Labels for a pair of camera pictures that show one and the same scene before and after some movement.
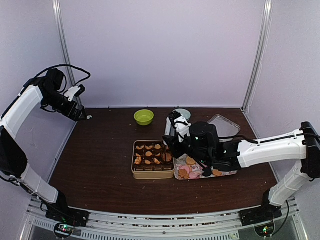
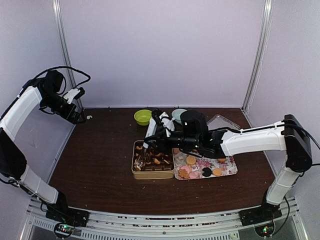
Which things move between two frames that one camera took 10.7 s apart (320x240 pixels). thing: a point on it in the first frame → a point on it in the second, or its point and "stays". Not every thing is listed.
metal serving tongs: [167, 154] → [138, 163]
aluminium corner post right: [259, 55] stays
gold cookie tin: [152, 159] stays
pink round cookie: [186, 168] stays
